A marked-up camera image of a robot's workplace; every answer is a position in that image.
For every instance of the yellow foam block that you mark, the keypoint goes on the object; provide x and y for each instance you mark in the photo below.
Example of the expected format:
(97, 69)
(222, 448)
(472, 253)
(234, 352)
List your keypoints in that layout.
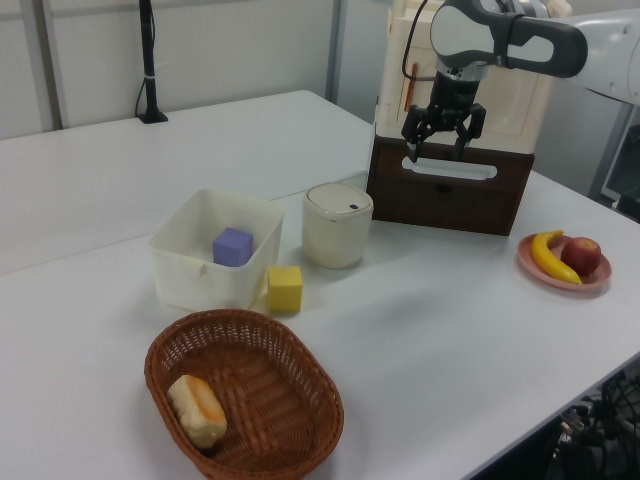
(285, 290)

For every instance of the dark brown wooden cabinet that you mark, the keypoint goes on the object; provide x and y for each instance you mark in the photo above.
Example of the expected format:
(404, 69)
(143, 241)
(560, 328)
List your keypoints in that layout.
(450, 212)

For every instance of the toy bread loaf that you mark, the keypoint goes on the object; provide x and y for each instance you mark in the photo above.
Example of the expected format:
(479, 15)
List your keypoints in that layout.
(197, 412)

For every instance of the yellow toy banana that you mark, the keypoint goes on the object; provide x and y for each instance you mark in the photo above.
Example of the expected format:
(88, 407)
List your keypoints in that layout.
(542, 257)

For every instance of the purple foam block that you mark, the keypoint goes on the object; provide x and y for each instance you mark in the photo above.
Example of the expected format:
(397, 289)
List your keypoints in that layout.
(232, 247)

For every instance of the black camera stand pole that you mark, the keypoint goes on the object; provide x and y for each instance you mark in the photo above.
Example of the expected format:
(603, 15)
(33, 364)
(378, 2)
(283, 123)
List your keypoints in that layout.
(149, 60)

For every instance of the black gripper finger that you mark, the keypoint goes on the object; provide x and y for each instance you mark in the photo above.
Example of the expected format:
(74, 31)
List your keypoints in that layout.
(416, 127)
(475, 125)

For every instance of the white plastic bin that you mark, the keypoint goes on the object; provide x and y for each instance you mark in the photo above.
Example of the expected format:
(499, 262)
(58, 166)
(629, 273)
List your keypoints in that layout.
(200, 285)

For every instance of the red toy apple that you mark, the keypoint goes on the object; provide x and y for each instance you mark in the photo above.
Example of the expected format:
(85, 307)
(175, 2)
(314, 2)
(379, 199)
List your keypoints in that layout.
(582, 255)

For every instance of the pink plate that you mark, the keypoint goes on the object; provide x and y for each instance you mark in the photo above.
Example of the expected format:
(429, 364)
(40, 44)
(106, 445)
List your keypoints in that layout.
(602, 277)

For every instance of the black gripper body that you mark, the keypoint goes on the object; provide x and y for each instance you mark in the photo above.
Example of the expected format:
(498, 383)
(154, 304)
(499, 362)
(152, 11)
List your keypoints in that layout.
(454, 100)

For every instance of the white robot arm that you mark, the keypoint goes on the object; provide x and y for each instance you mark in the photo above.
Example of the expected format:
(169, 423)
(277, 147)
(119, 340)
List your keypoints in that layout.
(600, 60)

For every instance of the brown wicker basket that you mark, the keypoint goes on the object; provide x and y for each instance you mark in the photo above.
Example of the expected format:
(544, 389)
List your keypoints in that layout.
(280, 390)

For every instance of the small white trash can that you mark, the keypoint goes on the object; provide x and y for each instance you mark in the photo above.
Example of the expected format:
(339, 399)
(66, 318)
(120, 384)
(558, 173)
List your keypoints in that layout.
(335, 230)

